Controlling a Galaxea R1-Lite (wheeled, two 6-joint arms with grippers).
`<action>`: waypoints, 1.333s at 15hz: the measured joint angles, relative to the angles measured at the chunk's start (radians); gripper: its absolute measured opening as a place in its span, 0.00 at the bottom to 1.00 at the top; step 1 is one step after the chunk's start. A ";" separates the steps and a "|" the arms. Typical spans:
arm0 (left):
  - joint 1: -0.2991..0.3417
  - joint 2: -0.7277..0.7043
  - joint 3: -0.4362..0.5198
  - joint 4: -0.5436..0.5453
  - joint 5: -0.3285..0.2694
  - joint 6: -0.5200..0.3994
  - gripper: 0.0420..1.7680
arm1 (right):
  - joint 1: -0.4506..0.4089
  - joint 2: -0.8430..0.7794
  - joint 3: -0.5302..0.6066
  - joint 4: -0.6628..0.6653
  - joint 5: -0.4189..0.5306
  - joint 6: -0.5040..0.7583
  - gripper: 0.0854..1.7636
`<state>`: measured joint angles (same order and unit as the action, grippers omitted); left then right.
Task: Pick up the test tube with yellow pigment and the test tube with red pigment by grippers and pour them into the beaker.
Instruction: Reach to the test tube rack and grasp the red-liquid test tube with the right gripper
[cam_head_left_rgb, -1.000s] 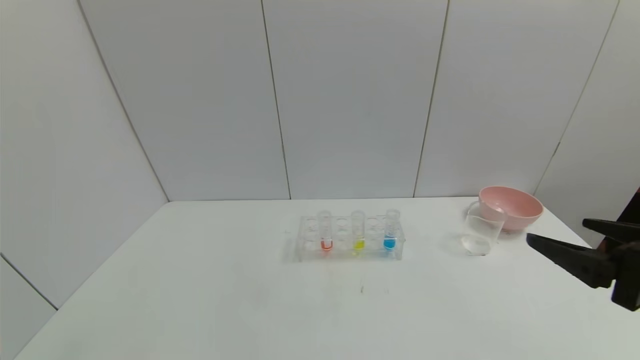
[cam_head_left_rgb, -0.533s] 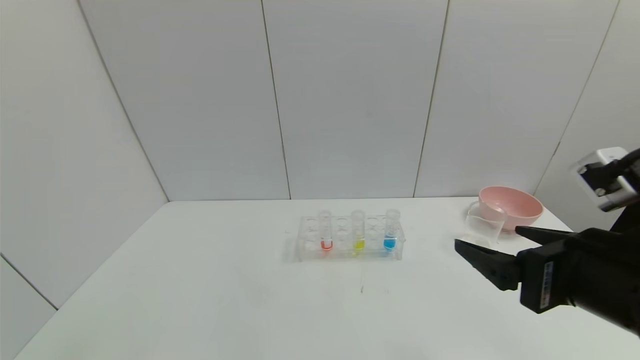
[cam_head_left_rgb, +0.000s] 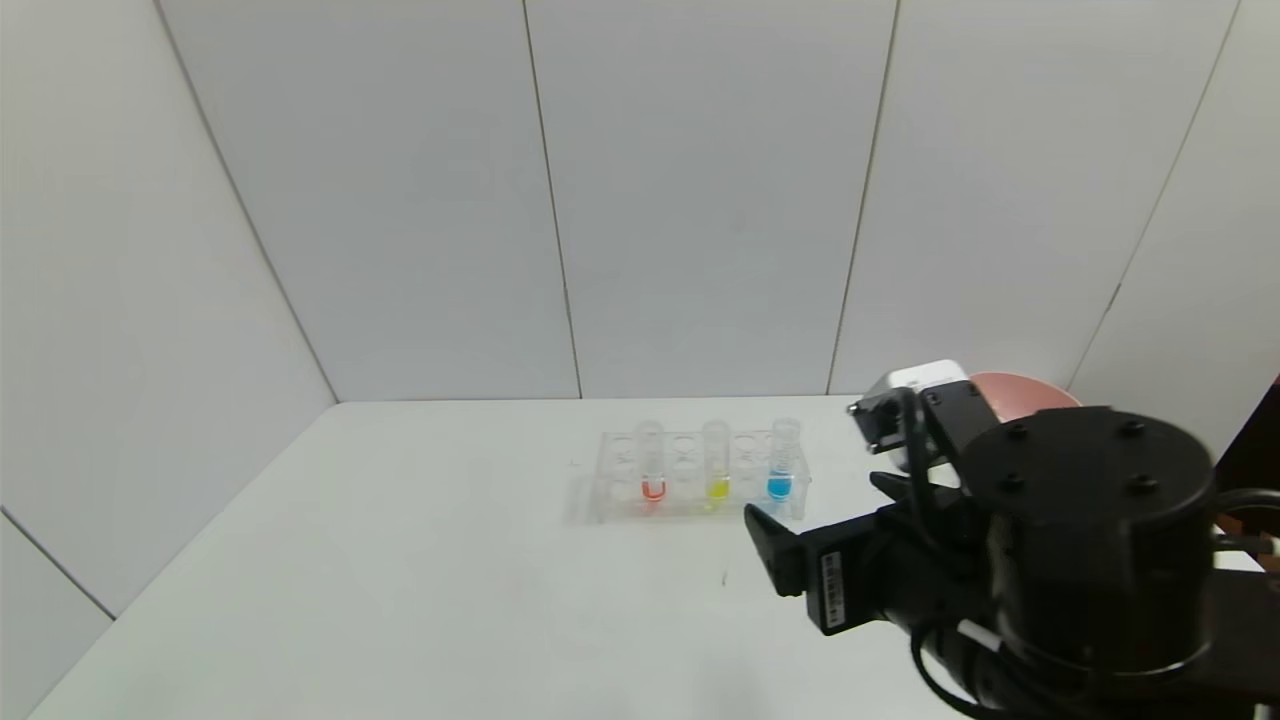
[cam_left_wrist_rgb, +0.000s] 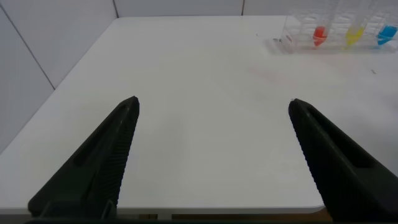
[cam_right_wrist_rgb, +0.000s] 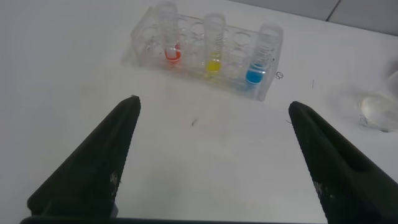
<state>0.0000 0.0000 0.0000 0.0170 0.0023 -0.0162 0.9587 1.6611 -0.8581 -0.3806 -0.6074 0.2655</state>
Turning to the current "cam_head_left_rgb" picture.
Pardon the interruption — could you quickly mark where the pink bowl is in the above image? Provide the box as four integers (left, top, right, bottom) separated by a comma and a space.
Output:
968, 372, 1084, 424

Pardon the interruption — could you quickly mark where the test tube with blue pigment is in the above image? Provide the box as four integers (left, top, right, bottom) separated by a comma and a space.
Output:
767, 417, 802, 503

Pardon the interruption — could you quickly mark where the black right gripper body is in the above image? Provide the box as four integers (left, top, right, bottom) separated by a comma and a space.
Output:
801, 489, 999, 637

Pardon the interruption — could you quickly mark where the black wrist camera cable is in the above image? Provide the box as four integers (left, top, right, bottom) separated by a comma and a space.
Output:
898, 388, 947, 523

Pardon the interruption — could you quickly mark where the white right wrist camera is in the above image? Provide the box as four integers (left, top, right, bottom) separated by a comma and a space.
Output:
848, 360, 976, 473

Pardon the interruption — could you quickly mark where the test tube with red pigment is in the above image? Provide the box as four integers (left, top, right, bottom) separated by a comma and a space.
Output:
636, 420, 667, 504

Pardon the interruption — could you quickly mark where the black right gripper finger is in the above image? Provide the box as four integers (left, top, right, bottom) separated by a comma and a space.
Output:
869, 470, 940, 509
743, 503, 808, 598

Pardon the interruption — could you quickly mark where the clear acrylic test tube rack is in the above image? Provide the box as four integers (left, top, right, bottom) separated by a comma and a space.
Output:
586, 428, 812, 526

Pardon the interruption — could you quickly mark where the test tube with yellow pigment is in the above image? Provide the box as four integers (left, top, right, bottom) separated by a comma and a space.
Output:
701, 420, 733, 505

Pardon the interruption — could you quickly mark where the dark background object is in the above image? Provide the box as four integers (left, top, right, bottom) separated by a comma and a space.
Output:
1212, 375, 1280, 501

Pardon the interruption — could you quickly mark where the black cable with white tag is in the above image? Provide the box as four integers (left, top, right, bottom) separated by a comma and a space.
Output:
910, 615, 1011, 720

